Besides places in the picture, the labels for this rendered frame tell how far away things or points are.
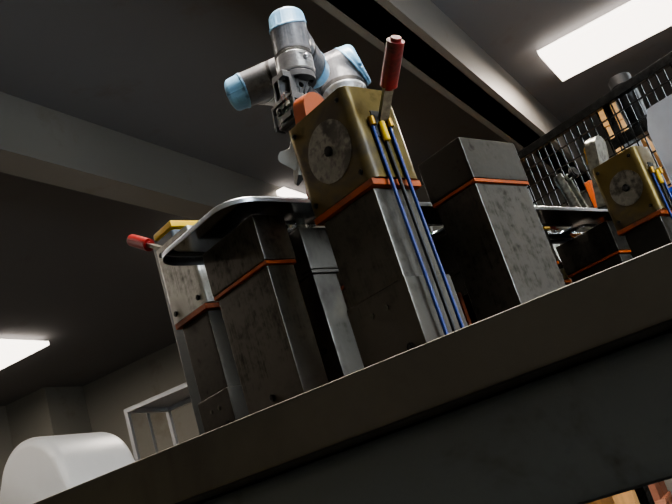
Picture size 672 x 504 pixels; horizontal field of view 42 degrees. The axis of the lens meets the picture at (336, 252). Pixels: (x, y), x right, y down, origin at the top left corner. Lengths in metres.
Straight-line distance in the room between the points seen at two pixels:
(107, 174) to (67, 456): 1.63
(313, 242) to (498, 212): 0.24
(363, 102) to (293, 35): 0.78
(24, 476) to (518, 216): 4.47
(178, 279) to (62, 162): 3.87
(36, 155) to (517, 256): 4.06
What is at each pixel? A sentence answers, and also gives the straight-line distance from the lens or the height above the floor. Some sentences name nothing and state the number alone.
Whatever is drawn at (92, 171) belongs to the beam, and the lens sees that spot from 5.24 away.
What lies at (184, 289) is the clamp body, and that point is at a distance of 1.24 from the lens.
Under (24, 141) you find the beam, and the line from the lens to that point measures 4.97.
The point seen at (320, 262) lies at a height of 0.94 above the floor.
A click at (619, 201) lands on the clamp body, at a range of 1.52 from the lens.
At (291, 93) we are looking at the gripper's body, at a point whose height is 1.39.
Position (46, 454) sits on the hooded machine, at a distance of 5.24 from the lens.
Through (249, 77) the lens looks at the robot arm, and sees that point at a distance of 1.87.
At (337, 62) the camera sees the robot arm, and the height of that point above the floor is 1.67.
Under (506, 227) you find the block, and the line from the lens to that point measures 1.13.
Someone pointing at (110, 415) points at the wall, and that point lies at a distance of 11.40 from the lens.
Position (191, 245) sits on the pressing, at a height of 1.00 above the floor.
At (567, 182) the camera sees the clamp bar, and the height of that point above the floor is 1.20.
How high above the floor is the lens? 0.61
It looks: 17 degrees up
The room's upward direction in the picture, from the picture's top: 18 degrees counter-clockwise
